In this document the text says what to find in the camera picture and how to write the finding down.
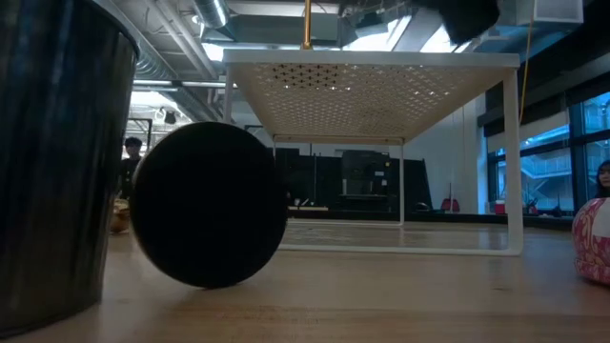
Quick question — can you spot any corrugated silver ceiling duct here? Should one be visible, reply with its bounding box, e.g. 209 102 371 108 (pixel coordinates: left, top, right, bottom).
135 45 171 81

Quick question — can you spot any black partition wall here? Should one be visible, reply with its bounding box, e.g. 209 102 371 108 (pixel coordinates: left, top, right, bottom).
274 146 433 214

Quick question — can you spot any long ceiling strip light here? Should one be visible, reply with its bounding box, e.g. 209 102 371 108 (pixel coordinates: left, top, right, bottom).
132 79 230 92

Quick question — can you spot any white perforated shelf riser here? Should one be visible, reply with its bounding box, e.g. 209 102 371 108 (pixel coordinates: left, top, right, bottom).
221 49 525 258

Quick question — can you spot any pink floral candle tin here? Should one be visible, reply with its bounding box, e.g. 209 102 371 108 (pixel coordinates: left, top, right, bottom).
571 197 610 287

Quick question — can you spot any grey ceiling box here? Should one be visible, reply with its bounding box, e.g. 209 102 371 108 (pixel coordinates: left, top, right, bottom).
308 11 340 42

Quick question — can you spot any silver metal tin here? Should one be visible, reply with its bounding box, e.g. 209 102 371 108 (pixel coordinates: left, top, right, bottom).
0 0 140 339

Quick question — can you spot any round silver air duct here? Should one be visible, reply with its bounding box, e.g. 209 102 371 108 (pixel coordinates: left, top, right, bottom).
193 0 230 29

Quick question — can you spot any yellow hanging cable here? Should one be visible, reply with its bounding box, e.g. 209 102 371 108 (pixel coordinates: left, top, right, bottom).
518 0 538 125

